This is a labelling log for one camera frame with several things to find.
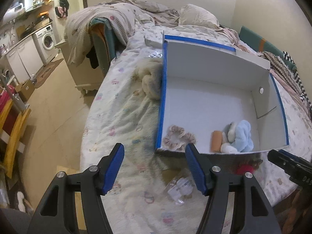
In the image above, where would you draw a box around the pink rubber duck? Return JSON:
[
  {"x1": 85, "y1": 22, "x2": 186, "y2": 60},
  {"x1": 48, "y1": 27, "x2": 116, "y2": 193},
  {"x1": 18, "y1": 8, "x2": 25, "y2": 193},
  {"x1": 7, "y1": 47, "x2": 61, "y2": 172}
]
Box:
[{"x1": 235, "y1": 164, "x2": 255, "y2": 175}]

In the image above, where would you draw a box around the light blue fluffy scrunchie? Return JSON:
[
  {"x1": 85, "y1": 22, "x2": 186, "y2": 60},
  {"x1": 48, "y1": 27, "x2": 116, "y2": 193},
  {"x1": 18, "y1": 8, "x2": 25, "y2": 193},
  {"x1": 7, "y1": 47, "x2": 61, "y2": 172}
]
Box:
[{"x1": 222, "y1": 120, "x2": 254, "y2": 153}]

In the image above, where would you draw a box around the white sock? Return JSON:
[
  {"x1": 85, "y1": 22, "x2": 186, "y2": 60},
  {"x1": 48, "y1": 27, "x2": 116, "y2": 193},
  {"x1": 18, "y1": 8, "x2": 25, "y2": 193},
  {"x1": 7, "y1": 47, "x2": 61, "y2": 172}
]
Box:
[{"x1": 221, "y1": 143, "x2": 238, "y2": 154}]

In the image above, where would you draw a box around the clear plastic packet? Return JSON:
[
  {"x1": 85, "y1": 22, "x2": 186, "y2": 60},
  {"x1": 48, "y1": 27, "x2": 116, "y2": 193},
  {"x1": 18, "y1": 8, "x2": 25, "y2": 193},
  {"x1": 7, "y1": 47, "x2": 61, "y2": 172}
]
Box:
[{"x1": 164, "y1": 176, "x2": 194, "y2": 206}]

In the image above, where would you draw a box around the beige floral scrunchie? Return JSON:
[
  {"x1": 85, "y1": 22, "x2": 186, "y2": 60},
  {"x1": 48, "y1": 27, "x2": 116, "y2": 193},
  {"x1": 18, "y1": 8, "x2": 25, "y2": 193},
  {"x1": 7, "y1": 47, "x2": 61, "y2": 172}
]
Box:
[{"x1": 161, "y1": 125, "x2": 197, "y2": 152}]

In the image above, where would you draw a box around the person right hand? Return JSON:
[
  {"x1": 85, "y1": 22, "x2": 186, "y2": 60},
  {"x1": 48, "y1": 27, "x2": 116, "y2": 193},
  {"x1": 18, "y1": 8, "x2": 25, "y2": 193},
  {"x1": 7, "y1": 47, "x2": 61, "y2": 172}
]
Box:
[{"x1": 273, "y1": 187, "x2": 311, "y2": 234}]

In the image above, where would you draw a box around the black white striped cloth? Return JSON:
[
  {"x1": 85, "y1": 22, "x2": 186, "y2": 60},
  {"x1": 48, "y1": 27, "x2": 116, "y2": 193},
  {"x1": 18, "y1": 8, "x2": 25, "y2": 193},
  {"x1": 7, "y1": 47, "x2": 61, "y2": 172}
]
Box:
[{"x1": 283, "y1": 51, "x2": 311, "y2": 118}]

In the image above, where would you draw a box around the yellow wooden rack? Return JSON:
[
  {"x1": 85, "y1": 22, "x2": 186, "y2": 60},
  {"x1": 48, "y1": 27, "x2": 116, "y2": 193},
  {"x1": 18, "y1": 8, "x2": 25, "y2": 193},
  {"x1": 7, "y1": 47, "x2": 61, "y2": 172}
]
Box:
[{"x1": 1, "y1": 85, "x2": 31, "y2": 179}]

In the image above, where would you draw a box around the brown knitted blanket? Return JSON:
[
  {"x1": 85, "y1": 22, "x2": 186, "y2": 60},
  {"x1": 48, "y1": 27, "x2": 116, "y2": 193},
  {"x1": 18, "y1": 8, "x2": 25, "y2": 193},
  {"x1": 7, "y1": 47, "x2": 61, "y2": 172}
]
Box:
[{"x1": 258, "y1": 51, "x2": 299, "y2": 96}]

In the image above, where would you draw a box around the blue white cardboard box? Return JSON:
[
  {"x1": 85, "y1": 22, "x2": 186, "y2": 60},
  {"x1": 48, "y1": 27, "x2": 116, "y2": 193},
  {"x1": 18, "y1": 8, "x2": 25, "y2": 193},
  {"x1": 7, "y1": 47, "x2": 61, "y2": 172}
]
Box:
[{"x1": 155, "y1": 33, "x2": 289, "y2": 154}]

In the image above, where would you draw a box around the cardboard box on floor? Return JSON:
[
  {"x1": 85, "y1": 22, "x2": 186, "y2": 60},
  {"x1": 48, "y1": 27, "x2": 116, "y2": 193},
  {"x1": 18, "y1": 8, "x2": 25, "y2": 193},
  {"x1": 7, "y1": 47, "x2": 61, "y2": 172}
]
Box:
[{"x1": 15, "y1": 79, "x2": 35, "y2": 103}]

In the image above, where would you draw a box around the green headboard cushion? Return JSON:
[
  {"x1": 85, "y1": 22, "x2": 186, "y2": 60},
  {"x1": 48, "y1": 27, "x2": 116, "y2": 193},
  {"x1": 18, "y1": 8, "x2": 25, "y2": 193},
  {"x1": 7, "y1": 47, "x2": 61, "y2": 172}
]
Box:
[{"x1": 239, "y1": 26, "x2": 297, "y2": 72}]

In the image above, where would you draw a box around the brown door mat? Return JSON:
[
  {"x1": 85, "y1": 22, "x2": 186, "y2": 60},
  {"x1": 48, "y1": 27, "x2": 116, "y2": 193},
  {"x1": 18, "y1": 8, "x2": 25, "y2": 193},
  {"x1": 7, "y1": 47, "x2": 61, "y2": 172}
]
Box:
[{"x1": 33, "y1": 58, "x2": 63, "y2": 89}]

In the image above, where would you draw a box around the white kitchen cabinet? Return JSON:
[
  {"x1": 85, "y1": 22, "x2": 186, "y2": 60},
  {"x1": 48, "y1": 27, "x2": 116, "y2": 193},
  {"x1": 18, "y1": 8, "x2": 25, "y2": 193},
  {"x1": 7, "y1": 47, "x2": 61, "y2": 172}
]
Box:
[{"x1": 6, "y1": 36, "x2": 43, "y2": 83}]

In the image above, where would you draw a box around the cream fluffy plush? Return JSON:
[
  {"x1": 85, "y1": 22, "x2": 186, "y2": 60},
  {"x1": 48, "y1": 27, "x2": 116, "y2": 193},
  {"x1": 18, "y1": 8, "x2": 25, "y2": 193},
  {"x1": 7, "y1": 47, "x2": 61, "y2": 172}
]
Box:
[{"x1": 132, "y1": 58, "x2": 163, "y2": 100}]

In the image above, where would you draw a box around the white washing machine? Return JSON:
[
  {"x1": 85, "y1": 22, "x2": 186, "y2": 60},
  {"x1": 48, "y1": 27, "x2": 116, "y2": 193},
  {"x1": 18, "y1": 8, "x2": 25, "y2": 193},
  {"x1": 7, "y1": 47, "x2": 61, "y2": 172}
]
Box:
[{"x1": 32, "y1": 23, "x2": 58, "y2": 65}]

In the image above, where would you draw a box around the beige floral pillow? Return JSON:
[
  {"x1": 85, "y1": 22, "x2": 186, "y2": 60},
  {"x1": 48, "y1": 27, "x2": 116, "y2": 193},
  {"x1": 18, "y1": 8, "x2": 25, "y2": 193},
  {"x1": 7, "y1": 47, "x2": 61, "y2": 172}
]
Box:
[{"x1": 178, "y1": 4, "x2": 220, "y2": 30}]

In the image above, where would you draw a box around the beige patterned duvet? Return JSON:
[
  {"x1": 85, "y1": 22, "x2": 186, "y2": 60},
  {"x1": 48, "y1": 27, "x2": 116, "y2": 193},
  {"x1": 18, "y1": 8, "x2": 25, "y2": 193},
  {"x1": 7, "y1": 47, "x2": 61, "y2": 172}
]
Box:
[{"x1": 64, "y1": 0, "x2": 179, "y2": 66}]

